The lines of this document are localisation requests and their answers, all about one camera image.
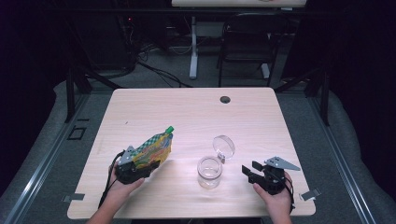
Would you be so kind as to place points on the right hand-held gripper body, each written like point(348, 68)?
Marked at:
point(272, 182)

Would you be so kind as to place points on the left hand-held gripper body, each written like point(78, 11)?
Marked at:
point(129, 174)

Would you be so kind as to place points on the yellow seasoning pouch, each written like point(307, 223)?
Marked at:
point(154, 151)

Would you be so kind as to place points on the clear glass jar with lid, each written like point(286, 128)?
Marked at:
point(209, 174)

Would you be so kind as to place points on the person's left hand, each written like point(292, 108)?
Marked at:
point(121, 189)

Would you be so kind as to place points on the person's right hand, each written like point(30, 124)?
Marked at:
point(278, 203)

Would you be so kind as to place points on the grey tape strip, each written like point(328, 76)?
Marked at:
point(73, 197)
point(309, 194)

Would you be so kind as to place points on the black metal stand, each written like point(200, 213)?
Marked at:
point(70, 93)
point(325, 99)

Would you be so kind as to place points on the white desk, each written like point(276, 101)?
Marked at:
point(193, 46)

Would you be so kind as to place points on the black folding chair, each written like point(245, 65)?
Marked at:
point(249, 37)

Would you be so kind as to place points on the aluminium floor rail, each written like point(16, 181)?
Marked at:
point(342, 161)
point(46, 161)

